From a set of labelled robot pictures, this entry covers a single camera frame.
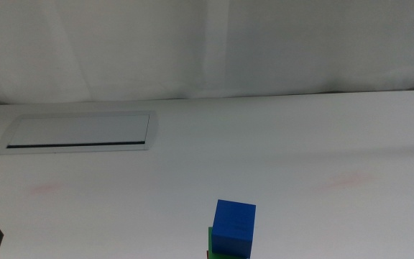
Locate grey cable tray lid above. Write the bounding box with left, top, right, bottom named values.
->
left=0, top=110, right=160, bottom=155

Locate white curtain backdrop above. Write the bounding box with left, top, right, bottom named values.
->
left=0, top=0, right=414, bottom=106

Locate green cube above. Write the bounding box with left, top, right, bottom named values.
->
left=208, top=226, right=251, bottom=259

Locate blue cube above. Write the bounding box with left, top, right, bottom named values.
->
left=211, top=199, right=257, bottom=259

